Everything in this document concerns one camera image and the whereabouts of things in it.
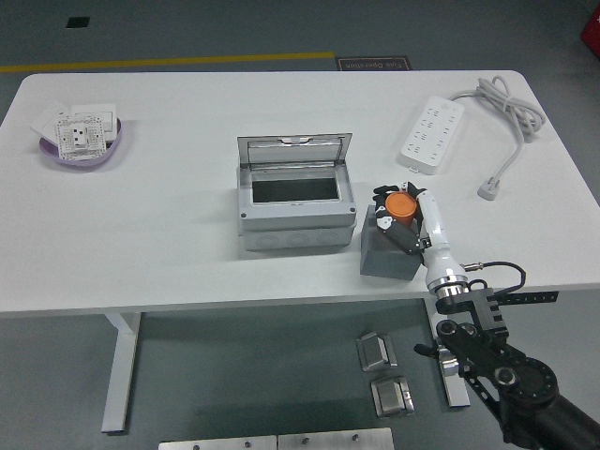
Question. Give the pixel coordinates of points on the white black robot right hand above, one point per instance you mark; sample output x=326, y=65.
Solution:
x=440, y=262

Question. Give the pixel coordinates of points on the orange cylinder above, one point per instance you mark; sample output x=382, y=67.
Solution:
x=400, y=206

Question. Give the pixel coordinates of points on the transparent hinged box lid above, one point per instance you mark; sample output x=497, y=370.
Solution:
x=293, y=151

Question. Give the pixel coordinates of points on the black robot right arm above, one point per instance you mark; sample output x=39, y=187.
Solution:
x=515, y=375

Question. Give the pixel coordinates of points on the grey cube with round hole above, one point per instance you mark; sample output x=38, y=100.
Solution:
x=384, y=262

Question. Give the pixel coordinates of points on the grey plastic junction box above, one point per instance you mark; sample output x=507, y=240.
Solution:
x=295, y=225

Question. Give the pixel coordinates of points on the black table control panel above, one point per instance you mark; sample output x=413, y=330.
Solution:
x=539, y=296

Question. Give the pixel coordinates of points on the metal floor fixture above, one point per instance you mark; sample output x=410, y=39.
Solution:
x=375, y=351
x=391, y=397

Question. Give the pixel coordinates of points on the white power strip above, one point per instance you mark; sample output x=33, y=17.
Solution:
x=431, y=136

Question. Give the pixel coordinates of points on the white table leg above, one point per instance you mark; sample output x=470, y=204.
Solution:
x=457, y=396
x=119, y=375

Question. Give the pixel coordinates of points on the dark floor sign with text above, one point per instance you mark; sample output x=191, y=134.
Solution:
x=373, y=64

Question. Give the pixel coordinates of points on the red object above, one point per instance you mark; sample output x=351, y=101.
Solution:
x=591, y=30

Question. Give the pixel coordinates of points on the yellow floor tape line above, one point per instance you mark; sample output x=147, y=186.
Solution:
x=164, y=61

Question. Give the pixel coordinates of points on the purple bowl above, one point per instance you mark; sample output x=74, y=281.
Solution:
x=79, y=163

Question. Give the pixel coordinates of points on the black floor square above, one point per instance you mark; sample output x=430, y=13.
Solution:
x=78, y=22

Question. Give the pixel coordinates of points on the metal base plate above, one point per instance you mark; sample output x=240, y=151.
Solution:
x=215, y=444

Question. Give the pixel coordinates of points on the plain white switch plate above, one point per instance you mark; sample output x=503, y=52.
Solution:
x=105, y=115
x=47, y=119

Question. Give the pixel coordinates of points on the printed white switch plate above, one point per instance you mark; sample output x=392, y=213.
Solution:
x=79, y=137

